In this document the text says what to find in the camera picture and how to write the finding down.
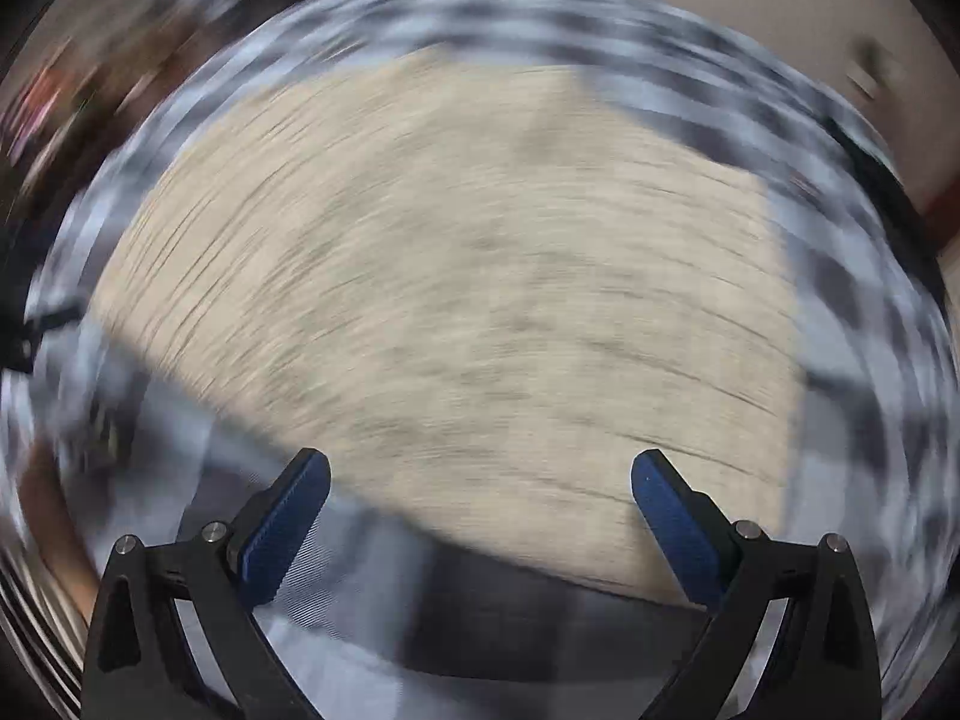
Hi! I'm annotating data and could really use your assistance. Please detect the cream plaid knit cardigan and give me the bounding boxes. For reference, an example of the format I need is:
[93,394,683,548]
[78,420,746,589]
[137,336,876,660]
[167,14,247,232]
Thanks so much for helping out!
[91,50,799,603]

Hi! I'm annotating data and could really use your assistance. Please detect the blue checkered bed sheet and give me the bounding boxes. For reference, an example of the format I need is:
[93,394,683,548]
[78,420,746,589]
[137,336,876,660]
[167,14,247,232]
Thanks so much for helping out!
[23,0,958,718]

